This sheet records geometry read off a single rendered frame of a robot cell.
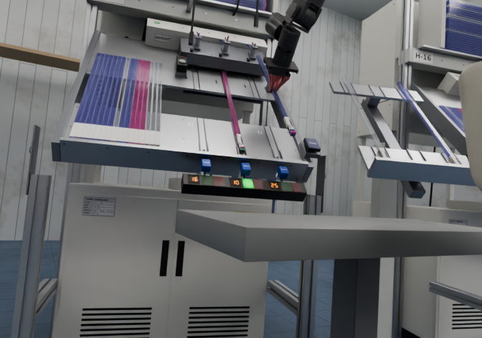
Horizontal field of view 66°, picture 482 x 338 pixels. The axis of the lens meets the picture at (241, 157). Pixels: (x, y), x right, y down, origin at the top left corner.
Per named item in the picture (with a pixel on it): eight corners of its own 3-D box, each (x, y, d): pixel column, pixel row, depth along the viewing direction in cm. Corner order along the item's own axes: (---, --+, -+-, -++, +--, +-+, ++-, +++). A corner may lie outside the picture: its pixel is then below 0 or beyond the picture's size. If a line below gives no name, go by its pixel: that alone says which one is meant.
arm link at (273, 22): (298, 4, 102) (318, 16, 108) (277, -9, 110) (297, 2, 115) (275, 44, 107) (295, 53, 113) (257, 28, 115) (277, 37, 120)
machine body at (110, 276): (261, 372, 133) (273, 196, 138) (45, 385, 115) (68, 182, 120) (221, 311, 196) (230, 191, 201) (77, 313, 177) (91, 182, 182)
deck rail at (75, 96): (61, 161, 94) (59, 143, 91) (52, 161, 94) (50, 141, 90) (100, 45, 148) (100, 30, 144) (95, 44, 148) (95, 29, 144)
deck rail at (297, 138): (306, 182, 112) (314, 167, 109) (300, 181, 112) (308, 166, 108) (262, 72, 166) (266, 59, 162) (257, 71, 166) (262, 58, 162)
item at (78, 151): (300, 181, 112) (309, 163, 108) (61, 162, 94) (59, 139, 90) (299, 179, 113) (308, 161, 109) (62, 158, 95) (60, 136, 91)
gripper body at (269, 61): (262, 62, 117) (268, 39, 113) (292, 66, 120) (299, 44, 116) (266, 71, 112) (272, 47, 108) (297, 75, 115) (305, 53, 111)
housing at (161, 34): (259, 77, 163) (267, 47, 155) (143, 59, 150) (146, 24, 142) (255, 69, 169) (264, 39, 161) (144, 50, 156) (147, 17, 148)
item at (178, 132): (302, 173, 111) (305, 164, 109) (61, 151, 94) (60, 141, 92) (287, 135, 126) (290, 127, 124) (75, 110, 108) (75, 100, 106)
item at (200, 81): (273, 111, 141) (277, 100, 138) (86, 86, 123) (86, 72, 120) (257, 70, 166) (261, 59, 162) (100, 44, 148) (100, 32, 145)
